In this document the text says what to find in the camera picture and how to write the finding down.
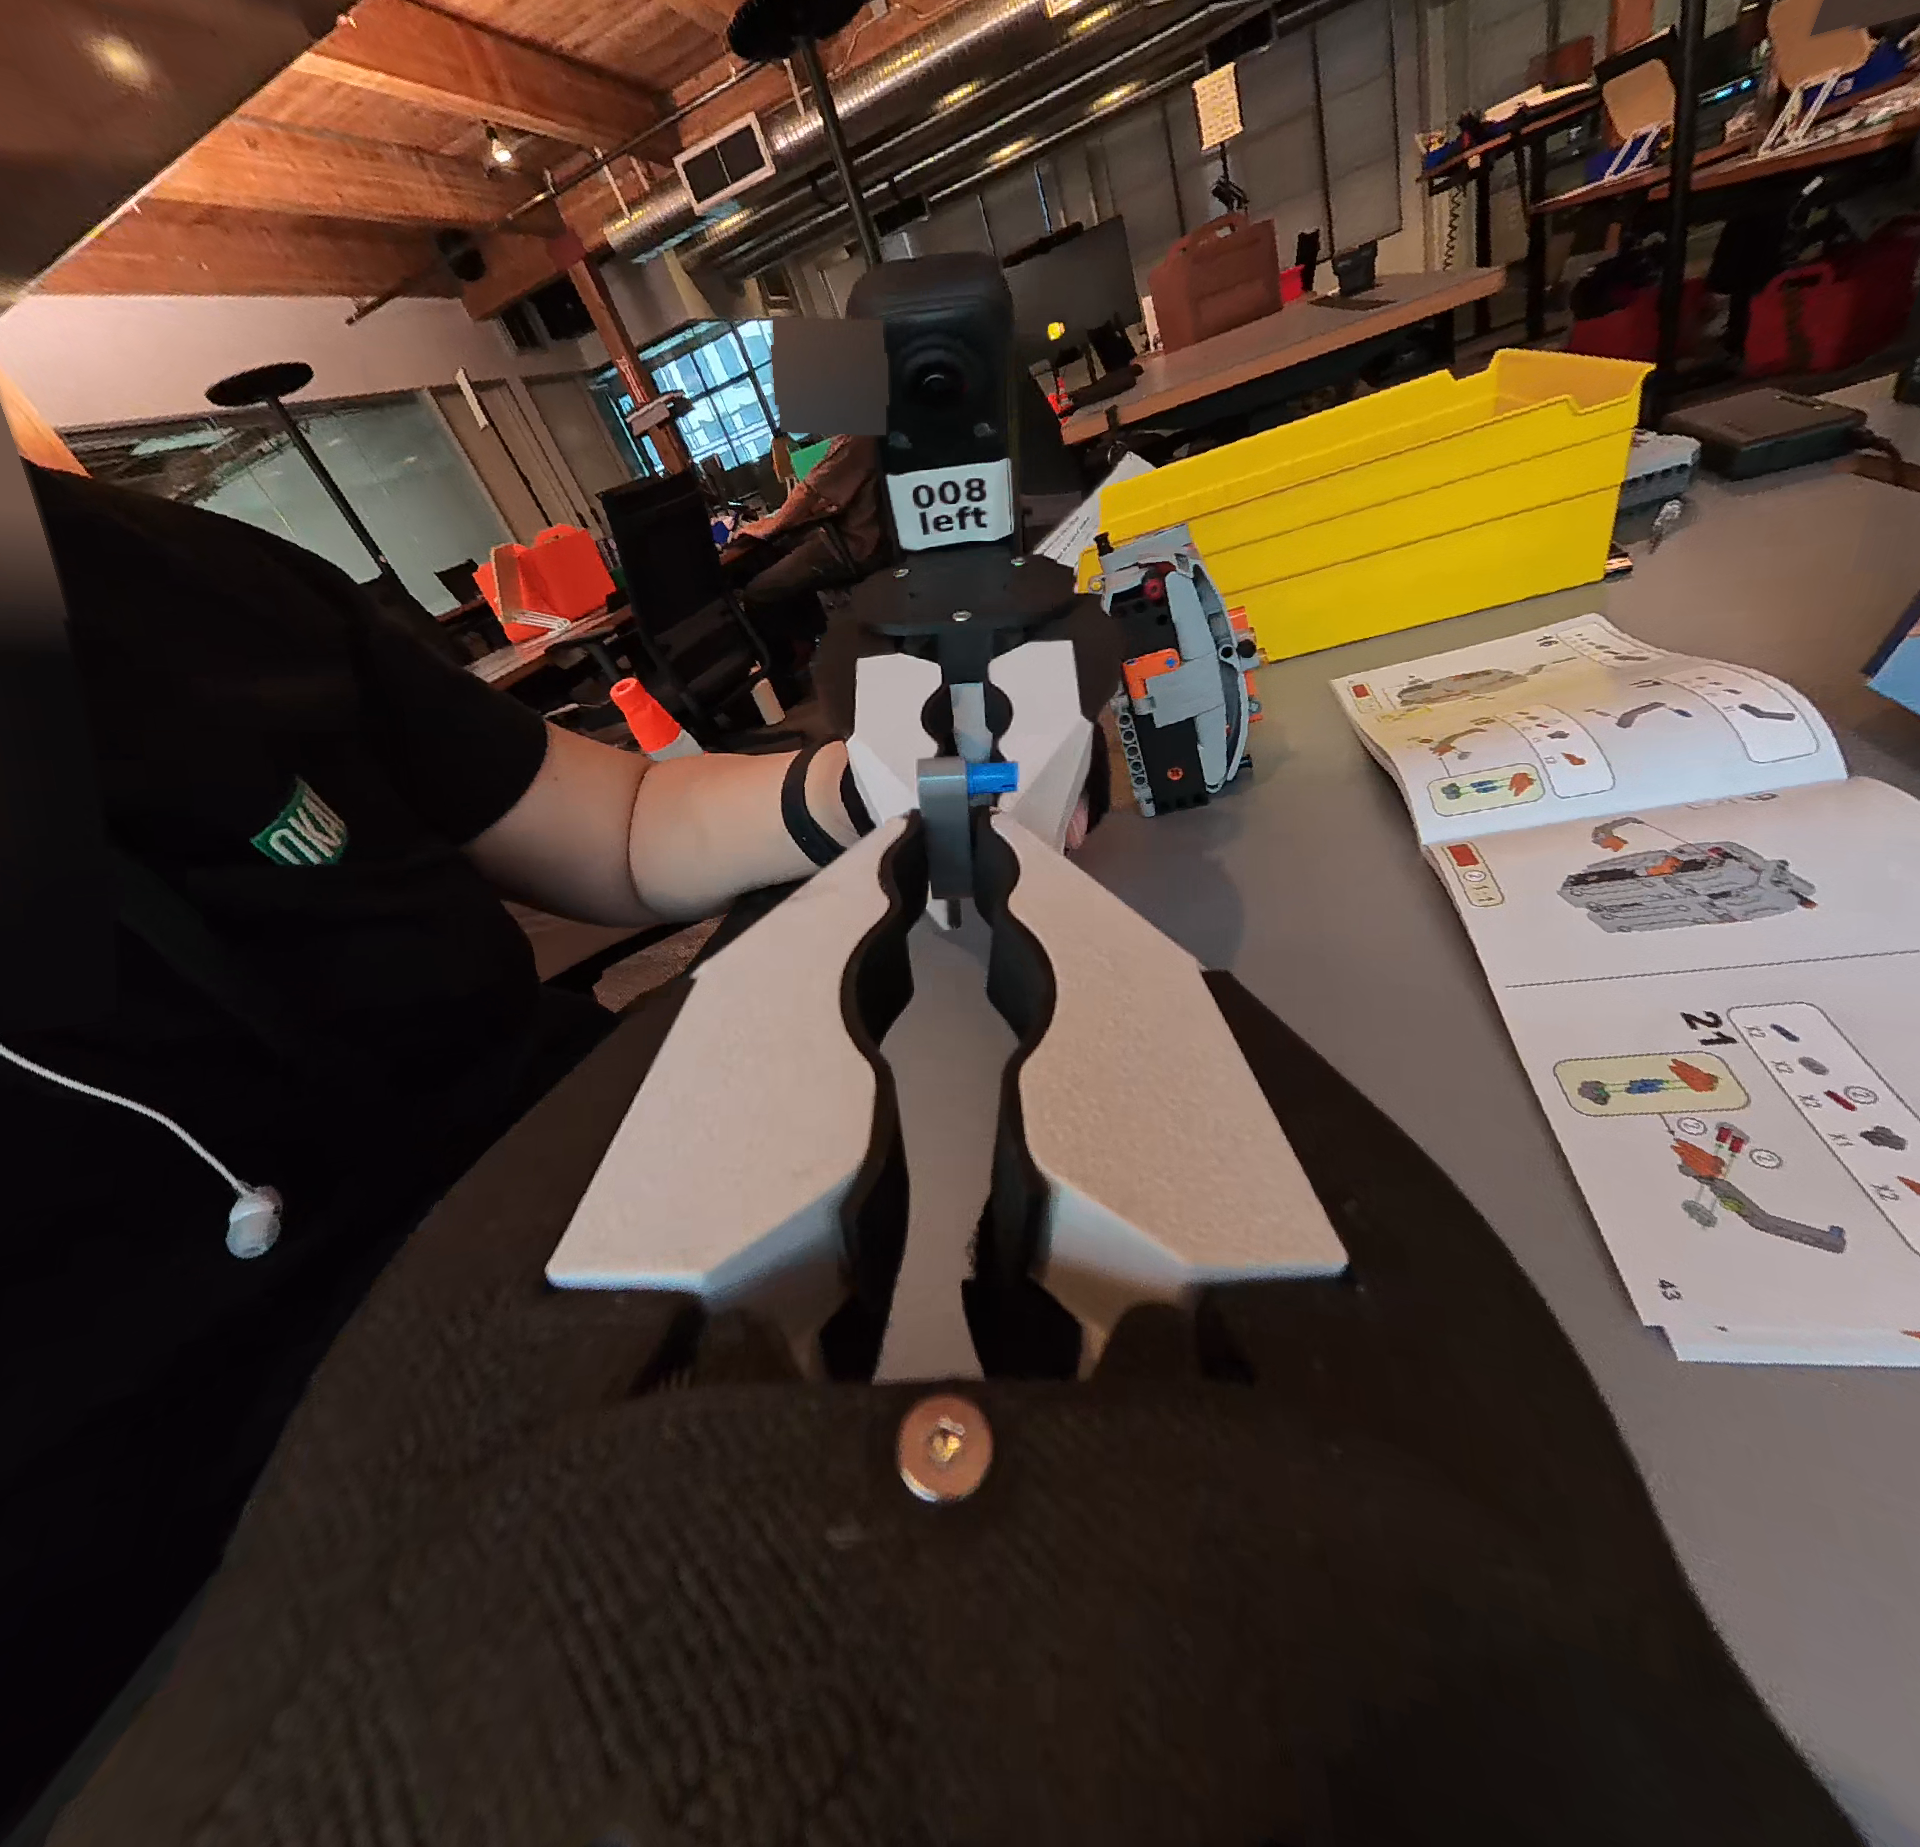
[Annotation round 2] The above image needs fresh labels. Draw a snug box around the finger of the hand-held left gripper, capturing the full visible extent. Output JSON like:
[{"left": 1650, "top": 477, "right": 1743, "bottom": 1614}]
[
  {"left": 844, "top": 653, "right": 964, "bottom": 838},
  {"left": 980, "top": 638, "right": 1109, "bottom": 849}
]

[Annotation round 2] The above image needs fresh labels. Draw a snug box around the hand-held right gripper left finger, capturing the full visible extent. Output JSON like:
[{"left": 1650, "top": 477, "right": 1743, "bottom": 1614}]
[{"left": 544, "top": 810, "right": 922, "bottom": 1377}]

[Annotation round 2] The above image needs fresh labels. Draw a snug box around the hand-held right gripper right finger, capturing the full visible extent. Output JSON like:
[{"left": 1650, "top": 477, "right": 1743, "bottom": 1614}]
[{"left": 982, "top": 816, "right": 1351, "bottom": 1368}]

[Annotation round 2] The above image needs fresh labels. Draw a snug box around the dark grey angled building beam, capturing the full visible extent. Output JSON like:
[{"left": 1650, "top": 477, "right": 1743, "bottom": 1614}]
[{"left": 919, "top": 762, "right": 985, "bottom": 904}]

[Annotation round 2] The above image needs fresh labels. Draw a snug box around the person's left forearm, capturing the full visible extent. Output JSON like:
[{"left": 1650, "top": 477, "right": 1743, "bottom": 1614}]
[{"left": 468, "top": 723, "right": 857, "bottom": 930}]

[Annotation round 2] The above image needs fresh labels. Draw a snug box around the grey toy robot model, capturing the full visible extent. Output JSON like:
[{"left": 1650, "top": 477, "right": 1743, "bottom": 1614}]
[{"left": 1099, "top": 523, "right": 1267, "bottom": 822}]

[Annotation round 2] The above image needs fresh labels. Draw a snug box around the black monitor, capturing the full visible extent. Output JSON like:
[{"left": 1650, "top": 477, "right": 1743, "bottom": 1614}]
[{"left": 1001, "top": 218, "right": 1142, "bottom": 365}]

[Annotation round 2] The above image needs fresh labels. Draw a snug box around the orange traffic cone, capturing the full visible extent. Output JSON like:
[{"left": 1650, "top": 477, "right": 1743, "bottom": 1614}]
[{"left": 608, "top": 676, "right": 704, "bottom": 762}]

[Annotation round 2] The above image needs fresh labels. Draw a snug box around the black office chair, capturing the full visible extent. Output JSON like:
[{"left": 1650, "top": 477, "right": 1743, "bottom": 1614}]
[{"left": 598, "top": 470, "right": 773, "bottom": 739}]

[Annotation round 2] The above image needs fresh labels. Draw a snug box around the brown cardboard box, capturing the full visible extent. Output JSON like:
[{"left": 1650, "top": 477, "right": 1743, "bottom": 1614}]
[{"left": 1147, "top": 218, "right": 1283, "bottom": 352}]

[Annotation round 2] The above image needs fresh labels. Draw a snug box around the orange bin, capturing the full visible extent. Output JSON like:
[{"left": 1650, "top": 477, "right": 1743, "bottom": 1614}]
[{"left": 478, "top": 523, "right": 618, "bottom": 646}]

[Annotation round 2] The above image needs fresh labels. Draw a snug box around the black pole with disc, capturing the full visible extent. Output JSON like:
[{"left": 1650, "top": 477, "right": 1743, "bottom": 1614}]
[
  {"left": 209, "top": 363, "right": 395, "bottom": 577},
  {"left": 728, "top": 0, "right": 887, "bottom": 273}
]

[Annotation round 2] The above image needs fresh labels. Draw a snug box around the wooden top table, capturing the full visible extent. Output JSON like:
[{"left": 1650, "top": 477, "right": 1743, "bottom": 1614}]
[{"left": 1062, "top": 268, "right": 1507, "bottom": 445}]

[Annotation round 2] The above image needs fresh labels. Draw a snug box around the yellow plastic bin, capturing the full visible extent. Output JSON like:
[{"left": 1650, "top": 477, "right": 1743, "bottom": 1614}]
[{"left": 1078, "top": 348, "right": 1656, "bottom": 664}]

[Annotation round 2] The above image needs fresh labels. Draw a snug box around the open instruction booklet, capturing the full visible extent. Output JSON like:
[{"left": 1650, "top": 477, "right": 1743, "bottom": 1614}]
[{"left": 1332, "top": 611, "right": 1920, "bottom": 1368}]

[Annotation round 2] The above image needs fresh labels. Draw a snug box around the person's black shirt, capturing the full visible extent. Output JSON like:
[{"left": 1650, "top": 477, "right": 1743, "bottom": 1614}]
[{"left": 0, "top": 458, "right": 603, "bottom": 1847}]

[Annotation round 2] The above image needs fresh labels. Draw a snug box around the red bag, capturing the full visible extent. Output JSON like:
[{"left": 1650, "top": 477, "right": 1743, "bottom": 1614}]
[
  {"left": 1567, "top": 263, "right": 1704, "bottom": 365},
  {"left": 1738, "top": 249, "right": 1920, "bottom": 375}
]

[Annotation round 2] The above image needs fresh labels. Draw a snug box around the dark grey case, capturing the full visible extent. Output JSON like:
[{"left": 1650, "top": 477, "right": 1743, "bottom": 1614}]
[{"left": 1659, "top": 388, "right": 1868, "bottom": 477}]

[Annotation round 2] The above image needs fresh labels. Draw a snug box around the silver air duct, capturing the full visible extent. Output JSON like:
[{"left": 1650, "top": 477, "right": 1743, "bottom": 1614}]
[{"left": 601, "top": 0, "right": 1442, "bottom": 261}]

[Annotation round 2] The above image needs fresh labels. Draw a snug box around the white earphone with cable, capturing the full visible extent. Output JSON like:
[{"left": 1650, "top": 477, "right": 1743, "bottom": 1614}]
[{"left": 0, "top": 1040, "right": 287, "bottom": 1262}]

